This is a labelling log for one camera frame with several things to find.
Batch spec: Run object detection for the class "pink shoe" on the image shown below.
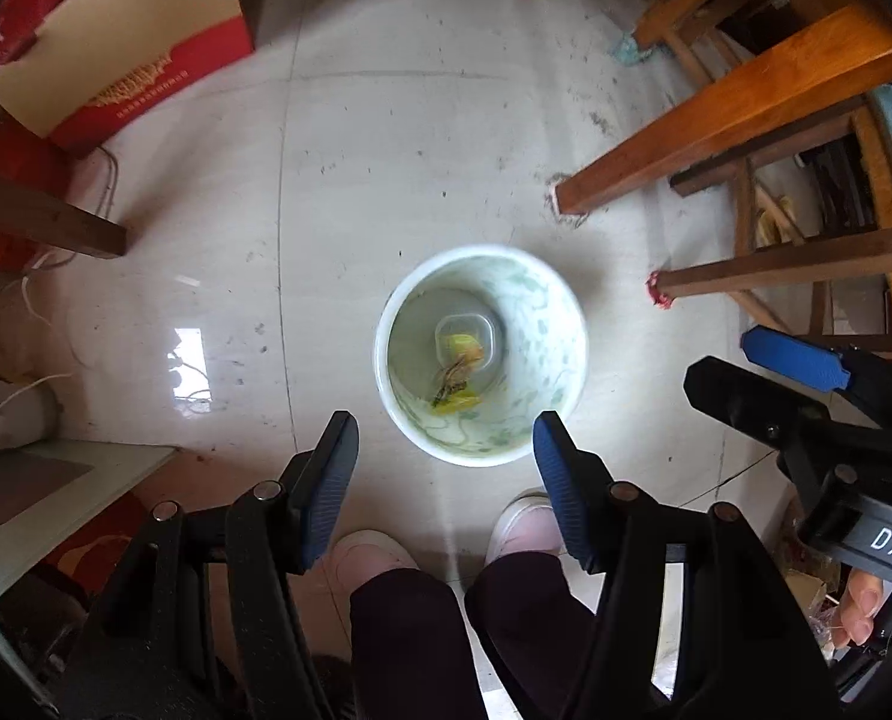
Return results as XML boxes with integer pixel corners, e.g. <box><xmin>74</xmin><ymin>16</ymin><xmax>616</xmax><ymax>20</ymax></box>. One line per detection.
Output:
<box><xmin>329</xmin><ymin>530</ymin><xmax>418</xmax><ymax>595</ymax></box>
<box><xmin>485</xmin><ymin>494</ymin><xmax>564</xmax><ymax>564</ymax></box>

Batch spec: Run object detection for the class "red cardboard box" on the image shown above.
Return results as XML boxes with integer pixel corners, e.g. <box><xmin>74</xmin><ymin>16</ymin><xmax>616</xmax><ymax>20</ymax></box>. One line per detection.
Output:
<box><xmin>0</xmin><ymin>0</ymin><xmax>254</xmax><ymax>154</ymax></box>

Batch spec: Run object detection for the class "wooden stool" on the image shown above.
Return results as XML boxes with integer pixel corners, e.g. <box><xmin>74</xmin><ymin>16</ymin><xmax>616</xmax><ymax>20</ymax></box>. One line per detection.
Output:
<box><xmin>647</xmin><ymin>93</ymin><xmax>892</xmax><ymax>355</ymax></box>

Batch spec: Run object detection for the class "yellow snack wrapper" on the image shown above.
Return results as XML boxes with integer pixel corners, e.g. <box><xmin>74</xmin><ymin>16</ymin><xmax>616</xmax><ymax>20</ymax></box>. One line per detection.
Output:
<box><xmin>431</xmin><ymin>333</ymin><xmax>491</xmax><ymax>415</ymax></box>

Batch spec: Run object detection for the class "white patterned trash bin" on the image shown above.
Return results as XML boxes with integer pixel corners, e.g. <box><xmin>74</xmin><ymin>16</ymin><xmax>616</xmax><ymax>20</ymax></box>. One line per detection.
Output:
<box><xmin>373</xmin><ymin>245</ymin><xmax>589</xmax><ymax>468</ymax></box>

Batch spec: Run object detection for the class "dark wooden leg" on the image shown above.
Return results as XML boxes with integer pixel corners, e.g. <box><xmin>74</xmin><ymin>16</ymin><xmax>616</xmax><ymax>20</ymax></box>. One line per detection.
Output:
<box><xmin>0</xmin><ymin>176</ymin><xmax>127</xmax><ymax>259</ymax></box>

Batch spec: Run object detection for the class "left pink shoe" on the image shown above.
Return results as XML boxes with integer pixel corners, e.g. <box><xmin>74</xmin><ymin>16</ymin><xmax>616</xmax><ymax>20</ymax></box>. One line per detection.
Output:
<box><xmin>329</xmin><ymin>530</ymin><xmax>418</xmax><ymax>595</ymax></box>

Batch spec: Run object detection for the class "clear plastic container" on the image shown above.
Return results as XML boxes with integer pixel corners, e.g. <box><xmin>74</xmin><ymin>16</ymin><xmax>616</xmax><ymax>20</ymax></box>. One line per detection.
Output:
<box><xmin>434</xmin><ymin>312</ymin><xmax>500</xmax><ymax>371</ymax></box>

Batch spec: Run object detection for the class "person right hand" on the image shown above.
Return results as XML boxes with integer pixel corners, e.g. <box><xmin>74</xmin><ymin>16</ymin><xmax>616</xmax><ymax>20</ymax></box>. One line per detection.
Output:
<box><xmin>830</xmin><ymin>567</ymin><xmax>892</xmax><ymax>650</ymax></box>

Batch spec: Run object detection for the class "right pink shoe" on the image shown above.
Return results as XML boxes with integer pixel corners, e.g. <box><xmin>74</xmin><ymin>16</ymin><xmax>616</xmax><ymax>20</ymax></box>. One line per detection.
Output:
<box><xmin>485</xmin><ymin>494</ymin><xmax>564</xmax><ymax>564</ymax></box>

